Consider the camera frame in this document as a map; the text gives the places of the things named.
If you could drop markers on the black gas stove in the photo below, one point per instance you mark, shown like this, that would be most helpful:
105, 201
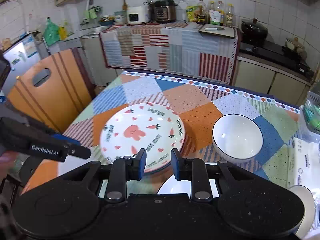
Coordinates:
275, 52

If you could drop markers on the cream lower cabinet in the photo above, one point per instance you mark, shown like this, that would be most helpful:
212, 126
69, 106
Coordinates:
262, 80

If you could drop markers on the white rice cooker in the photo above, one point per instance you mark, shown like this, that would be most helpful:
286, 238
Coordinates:
136, 15

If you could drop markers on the person's left hand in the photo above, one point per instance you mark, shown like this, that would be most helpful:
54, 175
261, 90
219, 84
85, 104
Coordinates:
7, 163

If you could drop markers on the yellow plastic bottle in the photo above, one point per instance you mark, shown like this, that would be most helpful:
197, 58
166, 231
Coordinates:
65, 30

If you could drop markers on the white green packet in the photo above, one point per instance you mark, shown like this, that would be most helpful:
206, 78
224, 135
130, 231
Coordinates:
214, 17

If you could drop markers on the dark pressure cooker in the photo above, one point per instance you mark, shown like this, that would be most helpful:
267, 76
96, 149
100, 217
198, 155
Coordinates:
163, 11

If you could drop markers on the yellow green snack packet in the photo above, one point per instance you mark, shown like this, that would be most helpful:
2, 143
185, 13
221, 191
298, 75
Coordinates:
192, 13

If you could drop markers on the dark label oil bottle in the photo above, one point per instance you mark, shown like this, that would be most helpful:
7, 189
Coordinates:
201, 17

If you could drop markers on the patchwork tablecloth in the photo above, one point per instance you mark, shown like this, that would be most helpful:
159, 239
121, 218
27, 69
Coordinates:
195, 100

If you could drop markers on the green plastic bag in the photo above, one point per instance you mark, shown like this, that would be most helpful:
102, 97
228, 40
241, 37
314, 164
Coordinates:
51, 31

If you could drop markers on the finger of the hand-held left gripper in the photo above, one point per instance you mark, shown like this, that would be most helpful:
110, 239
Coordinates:
80, 152

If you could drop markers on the grey plastic basket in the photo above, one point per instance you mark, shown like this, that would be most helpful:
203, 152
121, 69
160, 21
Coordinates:
312, 110

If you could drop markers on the patchwork counter cloth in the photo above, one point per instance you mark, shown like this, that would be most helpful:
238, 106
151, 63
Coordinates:
175, 50

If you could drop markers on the pale pot with lid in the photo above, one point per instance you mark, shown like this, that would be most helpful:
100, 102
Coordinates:
295, 45

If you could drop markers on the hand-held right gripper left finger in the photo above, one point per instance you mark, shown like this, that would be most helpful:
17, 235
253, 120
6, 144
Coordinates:
141, 163

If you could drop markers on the wooden chair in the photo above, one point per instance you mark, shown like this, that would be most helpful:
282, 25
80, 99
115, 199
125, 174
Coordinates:
62, 92

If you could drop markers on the white tissue pack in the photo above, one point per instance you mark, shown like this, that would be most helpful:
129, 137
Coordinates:
305, 160

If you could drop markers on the blue basin with dishes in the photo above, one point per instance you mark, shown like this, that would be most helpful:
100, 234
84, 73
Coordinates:
106, 22

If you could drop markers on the white plate with bunny print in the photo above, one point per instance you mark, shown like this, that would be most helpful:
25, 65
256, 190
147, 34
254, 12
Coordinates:
140, 132

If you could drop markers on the kitchen knife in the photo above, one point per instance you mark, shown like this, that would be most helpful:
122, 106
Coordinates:
213, 29

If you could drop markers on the dark cutting board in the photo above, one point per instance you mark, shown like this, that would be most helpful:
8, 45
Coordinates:
217, 33

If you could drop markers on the white plate with sun print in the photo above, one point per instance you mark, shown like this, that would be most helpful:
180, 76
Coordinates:
177, 187

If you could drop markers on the yellow oil bottle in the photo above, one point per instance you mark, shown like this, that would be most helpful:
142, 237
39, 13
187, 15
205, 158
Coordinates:
230, 15
220, 8

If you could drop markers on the white bowl with dark rim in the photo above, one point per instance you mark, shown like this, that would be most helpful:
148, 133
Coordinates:
303, 205
236, 135

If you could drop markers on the black wok with lid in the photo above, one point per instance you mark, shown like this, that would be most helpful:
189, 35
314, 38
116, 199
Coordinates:
253, 31

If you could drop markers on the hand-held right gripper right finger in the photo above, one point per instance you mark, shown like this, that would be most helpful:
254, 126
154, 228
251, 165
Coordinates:
175, 165

